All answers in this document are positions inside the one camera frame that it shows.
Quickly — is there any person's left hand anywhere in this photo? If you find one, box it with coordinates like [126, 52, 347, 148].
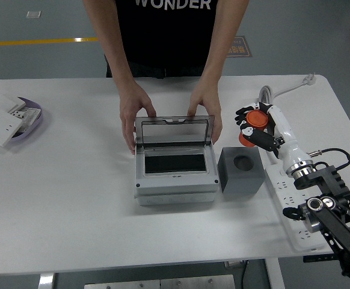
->
[186, 80, 224, 144]

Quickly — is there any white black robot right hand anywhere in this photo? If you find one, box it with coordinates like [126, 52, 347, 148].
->
[234, 101, 313, 176]

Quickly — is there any person's right hand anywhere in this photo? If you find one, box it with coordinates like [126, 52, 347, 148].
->
[118, 80, 158, 155]

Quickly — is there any orange cylinder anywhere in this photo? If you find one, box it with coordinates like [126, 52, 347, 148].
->
[238, 110, 269, 148]

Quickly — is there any grey junction box with lid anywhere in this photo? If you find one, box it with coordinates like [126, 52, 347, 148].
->
[134, 114, 221, 207]

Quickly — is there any grey cube with round hole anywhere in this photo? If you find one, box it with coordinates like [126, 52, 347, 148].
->
[217, 146, 266, 200]

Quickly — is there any white power strip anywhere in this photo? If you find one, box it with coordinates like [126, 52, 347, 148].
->
[265, 164, 326, 252]

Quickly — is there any person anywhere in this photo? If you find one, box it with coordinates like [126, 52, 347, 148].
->
[104, 0, 221, 79]

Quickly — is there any purple tray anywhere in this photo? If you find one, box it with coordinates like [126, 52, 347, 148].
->
[0, 96, 45, 148]

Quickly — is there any printed socket panel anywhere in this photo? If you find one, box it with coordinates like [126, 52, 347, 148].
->
[9, 107, 43, 133]

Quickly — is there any black table control panel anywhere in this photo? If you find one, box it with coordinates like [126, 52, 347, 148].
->
[302, 254, 335, 263]

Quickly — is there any white table leg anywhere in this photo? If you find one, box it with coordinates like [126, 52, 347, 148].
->
[263, 258, 286, 289]
[37, 273, 55, 289]

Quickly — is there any white wall switch plate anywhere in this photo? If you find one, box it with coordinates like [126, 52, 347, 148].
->
[0, 92, 27, 114]

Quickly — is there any black cable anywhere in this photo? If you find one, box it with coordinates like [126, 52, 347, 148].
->
[240, 260, 250, 289]

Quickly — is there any metal base plate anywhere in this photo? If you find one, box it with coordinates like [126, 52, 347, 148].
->
[84, 274, 236, 289]

